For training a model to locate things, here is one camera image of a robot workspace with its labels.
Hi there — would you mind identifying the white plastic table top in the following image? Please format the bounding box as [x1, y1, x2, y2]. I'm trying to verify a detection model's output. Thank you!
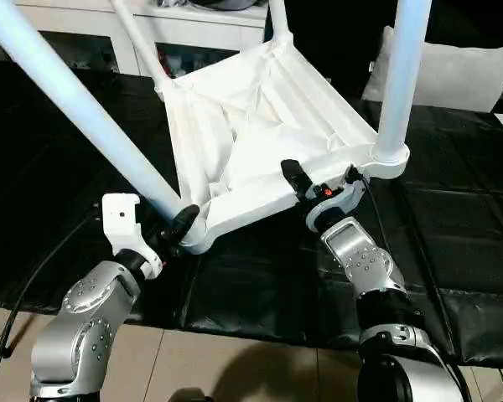
[153, 35, 411, 256]

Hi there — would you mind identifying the white plastic table leg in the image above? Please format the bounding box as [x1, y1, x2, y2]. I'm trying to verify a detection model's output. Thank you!
[267, 0, 295, 46]
[108, 0, 171, 91]
[0, 0, 182, 213]
[371, 0, 433, 165]

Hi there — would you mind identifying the black table mat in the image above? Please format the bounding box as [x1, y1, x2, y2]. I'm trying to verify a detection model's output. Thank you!
[0, 62, 503, 369]

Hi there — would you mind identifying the white glass-door cabinet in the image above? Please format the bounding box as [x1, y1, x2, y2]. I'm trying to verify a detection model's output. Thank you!
[12, 0, 273, 80]

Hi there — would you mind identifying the grey cushion with metal fittings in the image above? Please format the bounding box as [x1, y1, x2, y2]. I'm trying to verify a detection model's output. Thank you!
[361, 25, 503, 113]

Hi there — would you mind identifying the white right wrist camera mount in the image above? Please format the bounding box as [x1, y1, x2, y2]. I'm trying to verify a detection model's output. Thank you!
[306, 165, 368, 234]

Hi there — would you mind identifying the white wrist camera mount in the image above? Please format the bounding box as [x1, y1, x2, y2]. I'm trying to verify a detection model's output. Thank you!
[101, 193, 165, 281]
[306, 165, 368, 234]

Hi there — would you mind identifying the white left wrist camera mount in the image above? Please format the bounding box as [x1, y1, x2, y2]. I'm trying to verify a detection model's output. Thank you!
[101, 193, 165, 281]

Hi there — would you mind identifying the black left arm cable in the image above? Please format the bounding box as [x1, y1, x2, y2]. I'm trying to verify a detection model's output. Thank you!
[0, 204, 104, 402]

